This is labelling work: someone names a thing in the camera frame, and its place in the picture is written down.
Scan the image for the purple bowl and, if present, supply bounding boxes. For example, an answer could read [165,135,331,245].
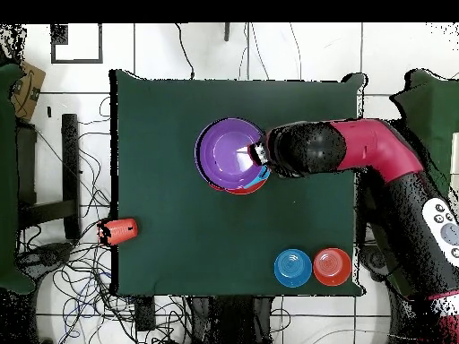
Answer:
[194,116,271,191]

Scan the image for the black power strip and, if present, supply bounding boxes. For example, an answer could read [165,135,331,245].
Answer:
[134,296,157,332]

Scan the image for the blue cup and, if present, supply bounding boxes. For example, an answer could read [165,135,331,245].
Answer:
[243,165,272,190]

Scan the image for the green cloth side table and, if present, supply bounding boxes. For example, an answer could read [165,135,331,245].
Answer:
[388,68,459,298]
[0,62,37,295]

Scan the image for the black floor cable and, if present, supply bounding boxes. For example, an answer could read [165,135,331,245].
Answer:
[174,22,196,81]

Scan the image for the black caster base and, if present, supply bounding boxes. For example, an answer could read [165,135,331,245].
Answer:
[17,241,74,277]

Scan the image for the small orange bowl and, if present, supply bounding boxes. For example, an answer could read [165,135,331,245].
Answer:
[312,247,353,288]

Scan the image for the black metal leg frame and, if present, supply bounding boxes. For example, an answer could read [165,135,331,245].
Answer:
[15,113,82,241]

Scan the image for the black square floor frame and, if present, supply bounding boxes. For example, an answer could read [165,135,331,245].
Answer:
[50,22,104,65]

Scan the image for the orange cup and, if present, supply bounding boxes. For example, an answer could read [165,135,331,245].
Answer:
[96,217,139,247]

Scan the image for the blue bowl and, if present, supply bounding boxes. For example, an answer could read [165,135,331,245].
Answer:
[273,248,313,288]

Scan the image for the dark green tablecloth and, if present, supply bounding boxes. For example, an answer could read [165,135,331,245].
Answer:
[108,68,367,297]

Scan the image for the white boxes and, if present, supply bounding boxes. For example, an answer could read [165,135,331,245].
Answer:
[448,131,459,196]

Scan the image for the grey chair base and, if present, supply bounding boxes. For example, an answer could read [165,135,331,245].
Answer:
[359,245,395,278]

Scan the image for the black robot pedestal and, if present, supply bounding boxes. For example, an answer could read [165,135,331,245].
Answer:
[189,296,273,344]

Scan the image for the wide orange bowl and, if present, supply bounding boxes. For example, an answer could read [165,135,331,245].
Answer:
[209,176,269,195]

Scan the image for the cardboard box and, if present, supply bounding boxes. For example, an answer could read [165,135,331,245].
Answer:
[10,59,47,124]

